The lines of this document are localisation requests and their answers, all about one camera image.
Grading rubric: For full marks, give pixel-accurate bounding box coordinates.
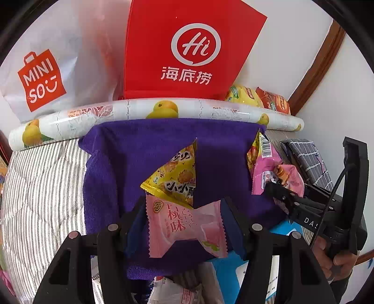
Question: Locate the fruit print paper roll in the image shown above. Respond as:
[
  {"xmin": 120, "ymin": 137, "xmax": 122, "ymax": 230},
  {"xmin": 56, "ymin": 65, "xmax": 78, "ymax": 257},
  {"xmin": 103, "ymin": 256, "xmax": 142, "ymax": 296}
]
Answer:
[{"xmin": 9, "ymin": 98, "xmax": 305, "ymax": 152}]

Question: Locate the orange chips bag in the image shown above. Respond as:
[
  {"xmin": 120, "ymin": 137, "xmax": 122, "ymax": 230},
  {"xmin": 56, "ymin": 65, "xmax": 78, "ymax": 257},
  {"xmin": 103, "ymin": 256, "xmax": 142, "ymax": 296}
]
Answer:
[{"xmin": 255, "ymin": 87, "xmax": 291, "ymax": 115}]

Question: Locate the pink cartoon snack packet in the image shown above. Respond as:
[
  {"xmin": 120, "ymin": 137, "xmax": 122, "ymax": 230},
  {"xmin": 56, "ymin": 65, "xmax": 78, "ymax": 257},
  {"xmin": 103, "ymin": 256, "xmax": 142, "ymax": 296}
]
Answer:
[{"xmin": 251, "ymin": 155, "xmax": 305, "ymax": 202}]

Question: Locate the yellow chips bag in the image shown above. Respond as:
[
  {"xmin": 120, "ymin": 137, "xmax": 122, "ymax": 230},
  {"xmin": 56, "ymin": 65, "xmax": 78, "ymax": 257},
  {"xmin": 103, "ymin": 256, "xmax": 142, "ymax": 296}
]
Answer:
[{"xmin": 225, "ymin": 85, "xmax": 263, "ymax": 109}]

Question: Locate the grey checked folded cloth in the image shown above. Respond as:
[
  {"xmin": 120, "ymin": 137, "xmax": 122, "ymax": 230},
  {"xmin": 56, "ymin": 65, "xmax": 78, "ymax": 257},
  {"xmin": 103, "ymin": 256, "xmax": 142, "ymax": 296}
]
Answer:
[{"xmin": 280, "ymin": 139, "xmax": 334, "ymax": 190}]

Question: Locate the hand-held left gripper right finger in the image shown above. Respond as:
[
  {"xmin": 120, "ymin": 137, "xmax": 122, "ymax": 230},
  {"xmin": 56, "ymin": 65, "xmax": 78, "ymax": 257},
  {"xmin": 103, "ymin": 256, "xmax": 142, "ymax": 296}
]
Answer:
[{"xmin": 220, "ymin": 196, "xmax": 336, "ymax": 304}]

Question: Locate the yellow barcode snack packet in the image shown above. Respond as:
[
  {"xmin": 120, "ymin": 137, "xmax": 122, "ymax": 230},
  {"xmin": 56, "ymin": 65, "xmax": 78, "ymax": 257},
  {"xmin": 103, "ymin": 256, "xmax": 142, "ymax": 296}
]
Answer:
[{"xmin": 246, "ymin": 131, "xmax": 273, "ymax": 179}]

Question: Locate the wooden baseboard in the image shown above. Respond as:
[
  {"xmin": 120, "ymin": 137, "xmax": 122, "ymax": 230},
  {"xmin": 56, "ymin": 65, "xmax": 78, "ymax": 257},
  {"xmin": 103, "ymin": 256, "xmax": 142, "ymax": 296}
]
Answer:
[{"xmin": 355, "ymin": 251, "xmax": 371, "ymax": 266}]

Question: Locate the purple towel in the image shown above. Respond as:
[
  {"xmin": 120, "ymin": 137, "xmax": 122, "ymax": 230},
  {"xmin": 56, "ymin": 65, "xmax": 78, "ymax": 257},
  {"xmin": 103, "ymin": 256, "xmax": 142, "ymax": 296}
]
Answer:
[{"xmin": 78, "ymin": 118, "xmax": 288, "ymax": 281}]

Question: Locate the pink peach snack packet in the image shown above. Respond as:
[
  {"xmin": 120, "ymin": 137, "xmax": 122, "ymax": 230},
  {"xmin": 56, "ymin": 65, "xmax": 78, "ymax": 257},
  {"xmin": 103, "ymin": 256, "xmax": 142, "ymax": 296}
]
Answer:
[{"xmin": 145, "ymin": 194, "xmax": 228, "ymax": 258}]

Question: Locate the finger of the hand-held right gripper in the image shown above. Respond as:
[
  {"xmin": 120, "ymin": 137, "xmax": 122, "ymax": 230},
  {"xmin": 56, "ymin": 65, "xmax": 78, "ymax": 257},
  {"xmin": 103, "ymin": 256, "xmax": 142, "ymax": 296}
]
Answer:
[
  {"xmin": 264, "ymin": 181, "xmax": 301, "ymax": 218},
  {"xmin": 302, "ymin": 184, "xmax": 334, "ymax": 202}
]

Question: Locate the white red snack packet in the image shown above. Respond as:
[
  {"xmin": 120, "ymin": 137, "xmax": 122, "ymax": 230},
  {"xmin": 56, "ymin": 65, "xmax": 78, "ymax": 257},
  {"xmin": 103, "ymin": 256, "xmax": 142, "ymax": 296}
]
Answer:
[{"xmin": 147, "ymin": 263, "xmax": 223, "ymax": 304}]

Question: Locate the light blue box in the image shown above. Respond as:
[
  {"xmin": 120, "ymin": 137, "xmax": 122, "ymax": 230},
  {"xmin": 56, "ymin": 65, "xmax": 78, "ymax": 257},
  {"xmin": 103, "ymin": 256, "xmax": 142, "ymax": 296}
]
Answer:
[{"xmin": 212, "ymin": 219, "xmax": 314, "ymax": 304}]

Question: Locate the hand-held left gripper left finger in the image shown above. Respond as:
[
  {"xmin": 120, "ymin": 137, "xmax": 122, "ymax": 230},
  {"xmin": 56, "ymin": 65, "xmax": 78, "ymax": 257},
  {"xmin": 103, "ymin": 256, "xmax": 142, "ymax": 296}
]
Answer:
[{"xmin": 33, "ymin": 199, "xmax": 147, "ymax": 304}]

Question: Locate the person's right hand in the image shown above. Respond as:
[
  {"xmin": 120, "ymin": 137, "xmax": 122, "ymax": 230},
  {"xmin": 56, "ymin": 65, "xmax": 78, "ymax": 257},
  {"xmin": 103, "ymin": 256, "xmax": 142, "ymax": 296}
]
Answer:
[{"xmin": 314, "ymin": 234, "xmax": 363, "ymax": 282}]

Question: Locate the pink cloth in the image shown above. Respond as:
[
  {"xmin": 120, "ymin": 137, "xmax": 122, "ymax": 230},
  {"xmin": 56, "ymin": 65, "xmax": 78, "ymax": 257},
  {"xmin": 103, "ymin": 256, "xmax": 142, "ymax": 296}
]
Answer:
[{"xmin": 0, "ymin": 269, "xmax": 15, "ymax": 296}]

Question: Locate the wooden door frame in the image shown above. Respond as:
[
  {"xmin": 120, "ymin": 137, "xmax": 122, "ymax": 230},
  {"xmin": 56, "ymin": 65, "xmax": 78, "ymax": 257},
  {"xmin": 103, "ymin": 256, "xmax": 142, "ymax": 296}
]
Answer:
[{"xmin": 288, "ymin": 20, "xmax": 347, "ymax": 117}]

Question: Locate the yellow triangular snack packet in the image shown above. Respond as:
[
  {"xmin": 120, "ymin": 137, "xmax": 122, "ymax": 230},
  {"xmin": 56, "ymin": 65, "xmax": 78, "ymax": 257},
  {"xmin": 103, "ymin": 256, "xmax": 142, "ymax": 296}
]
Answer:
[{"xmin": 140, "ymin": 137, "xmax": 198, "ymax": 208}]

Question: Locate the black cable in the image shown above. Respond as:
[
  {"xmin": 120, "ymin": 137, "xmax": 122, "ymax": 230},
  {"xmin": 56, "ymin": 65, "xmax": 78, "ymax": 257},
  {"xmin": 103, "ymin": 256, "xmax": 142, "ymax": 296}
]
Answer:
[{"xmin": 308, "ymin": 164, "xmax": 351, "ymax": 250}]

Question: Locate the white plastic shopping bag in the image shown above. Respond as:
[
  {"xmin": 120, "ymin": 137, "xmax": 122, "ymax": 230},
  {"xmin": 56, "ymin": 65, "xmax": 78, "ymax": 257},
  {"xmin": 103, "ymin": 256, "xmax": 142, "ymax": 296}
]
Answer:
[{"xmin": 0, "ymin": 0, "xmax": 129, "ymax": 123}]

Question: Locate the red paper shopping bag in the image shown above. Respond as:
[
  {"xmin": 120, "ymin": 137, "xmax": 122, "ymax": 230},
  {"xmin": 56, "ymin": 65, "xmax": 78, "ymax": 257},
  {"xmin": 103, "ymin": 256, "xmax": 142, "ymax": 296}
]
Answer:
[{"xmin": 118, "ymin": 0, "xmax": 268, "ymax": 101}]

